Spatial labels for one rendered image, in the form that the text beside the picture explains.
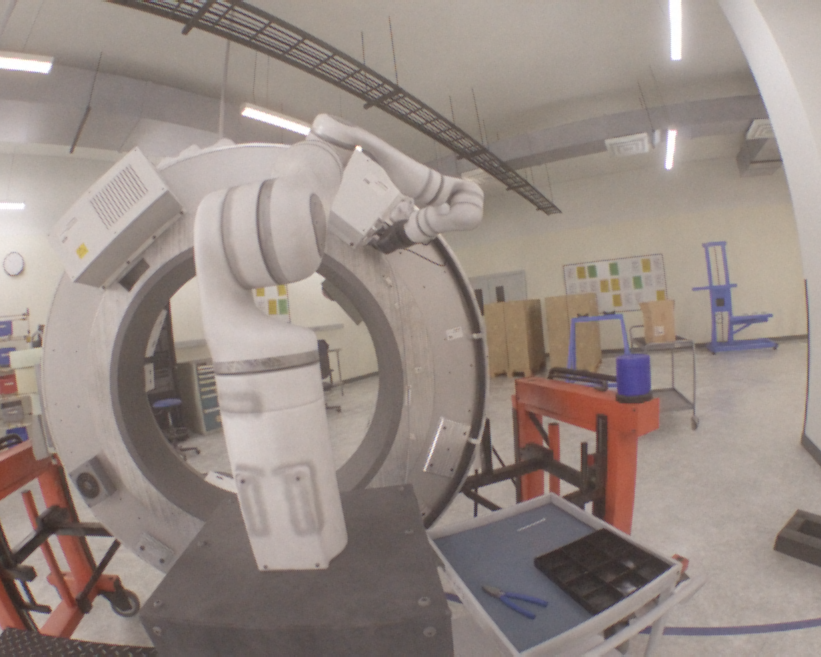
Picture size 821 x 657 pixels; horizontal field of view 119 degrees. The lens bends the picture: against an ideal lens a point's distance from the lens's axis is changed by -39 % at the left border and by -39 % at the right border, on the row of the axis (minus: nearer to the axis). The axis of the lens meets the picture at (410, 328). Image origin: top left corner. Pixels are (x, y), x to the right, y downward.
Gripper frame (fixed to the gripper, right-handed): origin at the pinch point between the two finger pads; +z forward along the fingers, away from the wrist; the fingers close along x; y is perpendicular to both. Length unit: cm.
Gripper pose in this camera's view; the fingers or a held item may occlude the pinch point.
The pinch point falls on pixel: (367, 241)
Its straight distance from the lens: 109.5
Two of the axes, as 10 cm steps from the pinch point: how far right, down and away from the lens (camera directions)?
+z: -6.3, 1.0, 7.7
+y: 6.3, 6.4, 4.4
